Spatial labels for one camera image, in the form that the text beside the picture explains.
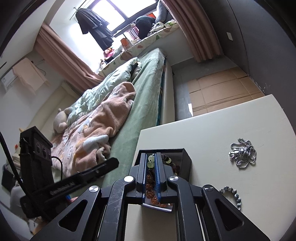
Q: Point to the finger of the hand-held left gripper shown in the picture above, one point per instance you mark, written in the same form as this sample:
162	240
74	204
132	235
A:
104	166

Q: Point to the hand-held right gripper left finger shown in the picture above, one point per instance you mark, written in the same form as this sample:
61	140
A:
143	176

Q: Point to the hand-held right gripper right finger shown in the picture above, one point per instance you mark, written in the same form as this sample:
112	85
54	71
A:
159	178

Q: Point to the black jewelry box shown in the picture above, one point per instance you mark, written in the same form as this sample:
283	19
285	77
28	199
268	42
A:
185	166

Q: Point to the beige plush toy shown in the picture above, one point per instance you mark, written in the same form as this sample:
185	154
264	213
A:
60	122

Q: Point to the pink fleece blanket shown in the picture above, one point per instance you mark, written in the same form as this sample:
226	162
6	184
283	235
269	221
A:
104	115

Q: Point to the green floral quilt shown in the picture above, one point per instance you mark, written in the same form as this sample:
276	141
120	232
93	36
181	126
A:
104	78

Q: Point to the white air conditioner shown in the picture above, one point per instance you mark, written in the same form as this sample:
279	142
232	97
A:
8	81

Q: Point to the white low table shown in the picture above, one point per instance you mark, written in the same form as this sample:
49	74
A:
231	120

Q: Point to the beige hanging towel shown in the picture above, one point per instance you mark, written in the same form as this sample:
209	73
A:
27	74

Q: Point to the bed with green sheet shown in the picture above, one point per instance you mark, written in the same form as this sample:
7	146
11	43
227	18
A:
148	76

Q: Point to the flattened cardboard sheets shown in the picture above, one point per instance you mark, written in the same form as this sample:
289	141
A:
219	92

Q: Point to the pink curtain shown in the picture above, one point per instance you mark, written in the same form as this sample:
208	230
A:
196	30
62	58

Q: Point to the pink toy pile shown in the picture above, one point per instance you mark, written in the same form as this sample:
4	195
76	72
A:
109	53

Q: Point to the orange white paper bag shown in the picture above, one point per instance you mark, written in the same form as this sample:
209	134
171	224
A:
125	42

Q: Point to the printed window seat cushion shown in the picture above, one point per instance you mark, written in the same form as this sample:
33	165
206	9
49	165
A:
138	45

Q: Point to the hanging dark clothes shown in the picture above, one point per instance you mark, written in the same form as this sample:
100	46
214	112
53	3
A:
97	25

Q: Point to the dark bag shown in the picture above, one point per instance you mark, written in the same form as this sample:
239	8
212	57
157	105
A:
144	25

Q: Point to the grey pillow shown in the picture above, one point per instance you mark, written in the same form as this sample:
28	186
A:
161	11

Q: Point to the white wall switch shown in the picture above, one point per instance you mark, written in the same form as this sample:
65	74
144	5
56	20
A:
229	36

